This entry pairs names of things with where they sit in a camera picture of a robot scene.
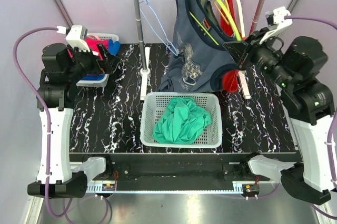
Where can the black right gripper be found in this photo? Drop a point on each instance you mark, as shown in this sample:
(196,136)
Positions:
(238,49)

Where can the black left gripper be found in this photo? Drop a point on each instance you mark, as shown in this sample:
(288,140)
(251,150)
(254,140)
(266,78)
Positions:
(108,64)

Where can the navy blue tank top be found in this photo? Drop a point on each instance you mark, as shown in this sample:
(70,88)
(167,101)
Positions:
(197,69)

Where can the olive green tank top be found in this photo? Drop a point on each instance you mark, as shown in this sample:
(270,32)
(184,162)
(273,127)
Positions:
(207,6)

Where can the light blue wire hanger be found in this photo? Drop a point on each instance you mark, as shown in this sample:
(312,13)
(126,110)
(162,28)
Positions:
(157,27)

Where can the lime green hanger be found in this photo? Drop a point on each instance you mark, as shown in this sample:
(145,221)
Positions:
(197,24)

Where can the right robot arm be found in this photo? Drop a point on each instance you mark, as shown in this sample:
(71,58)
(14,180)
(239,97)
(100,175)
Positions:
(310,108)

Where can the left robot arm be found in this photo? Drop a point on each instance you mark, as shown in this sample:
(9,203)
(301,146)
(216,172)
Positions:
(64,67)

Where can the white hanger under red top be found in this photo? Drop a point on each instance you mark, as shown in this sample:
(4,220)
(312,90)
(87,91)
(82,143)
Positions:
(241,20)

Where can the small white basket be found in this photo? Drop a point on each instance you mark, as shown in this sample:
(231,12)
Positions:
(97,82)

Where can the folded clothes stack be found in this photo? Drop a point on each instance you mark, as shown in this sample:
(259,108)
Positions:
(73,52)

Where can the white plastic mesh basket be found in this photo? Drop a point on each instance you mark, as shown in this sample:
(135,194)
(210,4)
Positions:
(155,104)

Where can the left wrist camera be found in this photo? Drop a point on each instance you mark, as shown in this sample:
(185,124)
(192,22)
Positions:
(76,37)

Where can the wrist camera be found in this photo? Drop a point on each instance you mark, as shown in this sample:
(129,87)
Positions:
(76,37)
(277,22)

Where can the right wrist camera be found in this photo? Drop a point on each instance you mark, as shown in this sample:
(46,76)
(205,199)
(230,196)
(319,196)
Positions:
(277,22)

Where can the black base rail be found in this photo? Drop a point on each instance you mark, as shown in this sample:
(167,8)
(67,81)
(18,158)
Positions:
(172,172)

